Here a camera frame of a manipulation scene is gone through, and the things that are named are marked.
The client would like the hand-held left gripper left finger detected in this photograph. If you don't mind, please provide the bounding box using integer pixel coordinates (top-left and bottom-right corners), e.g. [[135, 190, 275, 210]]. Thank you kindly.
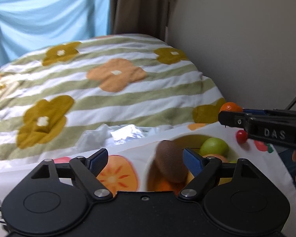
[[31, 148, 114, 200]]

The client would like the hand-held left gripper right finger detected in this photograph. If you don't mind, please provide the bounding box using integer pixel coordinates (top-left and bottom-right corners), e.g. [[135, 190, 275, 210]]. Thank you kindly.
[[178, 148, 259, 200]]

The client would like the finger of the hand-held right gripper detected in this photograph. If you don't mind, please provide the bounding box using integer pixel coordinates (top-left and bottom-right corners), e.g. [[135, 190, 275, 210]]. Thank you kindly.
[[243, 109, 296, 116], [218, 111, 252, 132]]

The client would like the small mandarin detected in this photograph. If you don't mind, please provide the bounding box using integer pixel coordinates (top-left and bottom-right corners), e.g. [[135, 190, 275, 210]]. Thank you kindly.
[[219, 102, 243, 113]]

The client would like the cream bowl with yellow print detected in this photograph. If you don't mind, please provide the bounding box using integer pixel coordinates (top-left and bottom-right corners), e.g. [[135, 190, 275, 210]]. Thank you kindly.
[[144, 134, 237, 193]]

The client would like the brown kiwi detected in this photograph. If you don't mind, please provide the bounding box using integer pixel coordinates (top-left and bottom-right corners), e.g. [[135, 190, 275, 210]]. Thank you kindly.
[[155, 140, 189, 183]]

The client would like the red cherry tomato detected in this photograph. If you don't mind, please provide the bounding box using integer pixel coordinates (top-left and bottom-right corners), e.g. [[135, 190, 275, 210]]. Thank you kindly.
[[236, 130, 248, 144]]

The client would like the green round fruit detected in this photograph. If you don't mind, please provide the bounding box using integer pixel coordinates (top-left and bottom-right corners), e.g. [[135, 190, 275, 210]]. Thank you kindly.
[[199, 137, 229, 156]]

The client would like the crumpled clear plastic bag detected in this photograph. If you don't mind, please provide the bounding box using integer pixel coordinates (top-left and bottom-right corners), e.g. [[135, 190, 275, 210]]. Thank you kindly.
[[76, 123, 161, 151]]

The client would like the white persimmon printed cloth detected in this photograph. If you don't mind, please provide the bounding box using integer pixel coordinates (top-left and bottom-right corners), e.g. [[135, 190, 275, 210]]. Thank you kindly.
[[0, 122, 296, 213]]

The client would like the striped floral blanket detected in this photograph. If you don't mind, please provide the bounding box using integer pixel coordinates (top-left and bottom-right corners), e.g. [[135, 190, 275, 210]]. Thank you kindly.
[[0, 33, 227, 162]]

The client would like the brown curtain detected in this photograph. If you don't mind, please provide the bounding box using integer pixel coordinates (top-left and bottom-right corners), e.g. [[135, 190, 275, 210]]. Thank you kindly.
[[110, 0, 174, 42]]

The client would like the light blue curtain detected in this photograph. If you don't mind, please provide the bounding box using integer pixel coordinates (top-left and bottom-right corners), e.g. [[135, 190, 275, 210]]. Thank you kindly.
[[0, 0, 111, 67]]

